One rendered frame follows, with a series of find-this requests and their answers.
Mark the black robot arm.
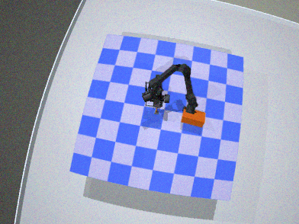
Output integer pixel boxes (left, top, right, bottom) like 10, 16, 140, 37
142, 63, 198, 114

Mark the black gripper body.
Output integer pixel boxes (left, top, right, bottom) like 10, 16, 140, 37
153, 94, 170, 103

